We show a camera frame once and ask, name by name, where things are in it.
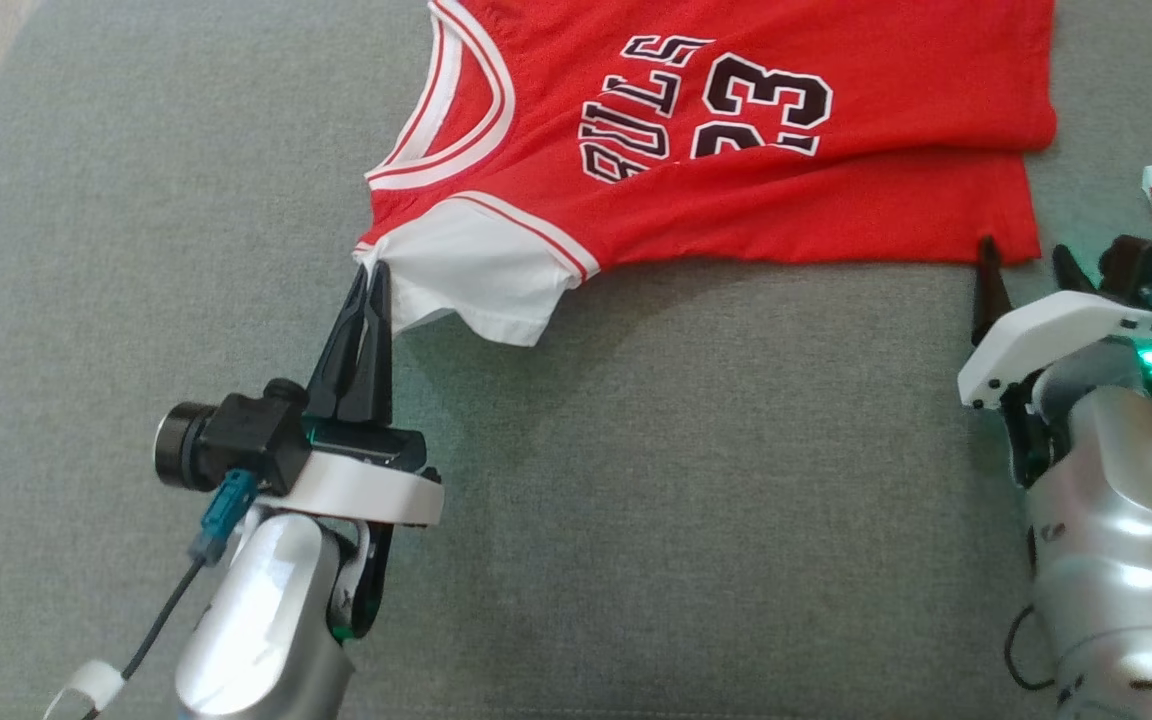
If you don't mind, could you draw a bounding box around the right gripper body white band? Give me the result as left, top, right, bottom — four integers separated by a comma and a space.
958, 290, 1152, 488

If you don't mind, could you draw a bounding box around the thin black cable loop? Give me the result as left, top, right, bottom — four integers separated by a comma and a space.
1004, 605, 1057, 691

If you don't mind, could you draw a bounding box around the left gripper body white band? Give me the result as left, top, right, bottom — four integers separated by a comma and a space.
281, 418, 444, 528

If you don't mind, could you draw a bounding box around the red Bulls basketball jersey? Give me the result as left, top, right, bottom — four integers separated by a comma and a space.
354, 0, 1059, 348

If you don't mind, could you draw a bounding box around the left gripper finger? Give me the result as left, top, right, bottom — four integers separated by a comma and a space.
341, 262, 395, 426
306, 265, 372, 421

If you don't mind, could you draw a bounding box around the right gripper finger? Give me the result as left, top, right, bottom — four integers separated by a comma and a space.
971, 237, 1014, 346
1053, 245, 1097, 294

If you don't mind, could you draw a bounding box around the grey sofa seat cushion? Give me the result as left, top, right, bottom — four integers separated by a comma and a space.
0, 0, 1152, 720

